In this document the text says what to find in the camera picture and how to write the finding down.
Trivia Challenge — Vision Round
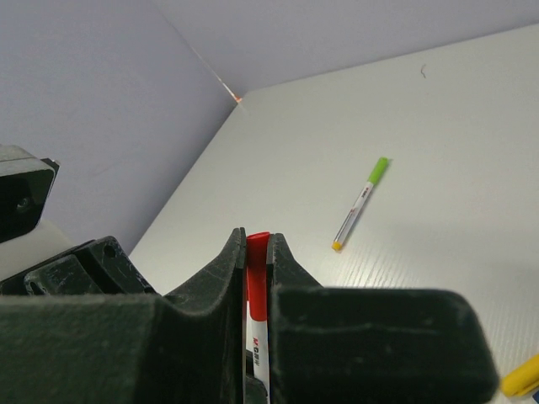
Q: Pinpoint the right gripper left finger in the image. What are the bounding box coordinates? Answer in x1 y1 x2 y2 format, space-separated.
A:
1 228 246 403

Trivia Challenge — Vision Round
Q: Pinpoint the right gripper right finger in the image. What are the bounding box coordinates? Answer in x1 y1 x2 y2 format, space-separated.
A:
266 233 499 403

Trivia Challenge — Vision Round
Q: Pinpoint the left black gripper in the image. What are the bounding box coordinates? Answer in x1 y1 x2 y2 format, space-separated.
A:
1 145 156 295

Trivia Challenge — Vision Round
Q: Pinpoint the red-end white pen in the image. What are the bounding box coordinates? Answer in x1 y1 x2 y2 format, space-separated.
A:
248 295 270 403

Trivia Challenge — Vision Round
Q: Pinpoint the orange-end white pen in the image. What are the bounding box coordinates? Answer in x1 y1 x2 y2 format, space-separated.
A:
332 179 376 252

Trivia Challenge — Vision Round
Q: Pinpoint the red pen cap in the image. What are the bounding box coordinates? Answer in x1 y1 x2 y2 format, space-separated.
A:
247 231 270 322

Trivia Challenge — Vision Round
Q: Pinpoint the light green pen cap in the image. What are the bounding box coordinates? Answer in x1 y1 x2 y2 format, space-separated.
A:
368 157 389 186

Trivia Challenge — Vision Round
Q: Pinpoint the yellow pen cap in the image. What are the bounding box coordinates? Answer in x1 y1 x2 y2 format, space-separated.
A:
500 355 538 397

